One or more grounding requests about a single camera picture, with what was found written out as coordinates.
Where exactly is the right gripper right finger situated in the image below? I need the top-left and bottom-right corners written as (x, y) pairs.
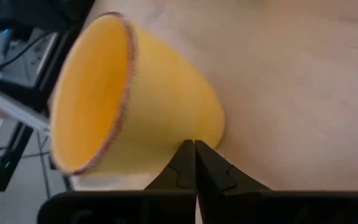
top-left (195, 139), bottom-right (272, 195)

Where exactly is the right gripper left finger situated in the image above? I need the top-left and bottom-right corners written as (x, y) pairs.
top-left (144, 139), bottom-right (197, 191)

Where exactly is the yellow mug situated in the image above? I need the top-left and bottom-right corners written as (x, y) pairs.
top-left (48, 11), bottom-right (226, 177)

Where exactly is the black box with green lights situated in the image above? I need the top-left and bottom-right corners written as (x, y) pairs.
top-left (0, 149), bottom-right (21, 192)

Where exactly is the thin black cable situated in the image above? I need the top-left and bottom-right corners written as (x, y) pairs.
top-left (0, 30), bottom-right (54, 75)

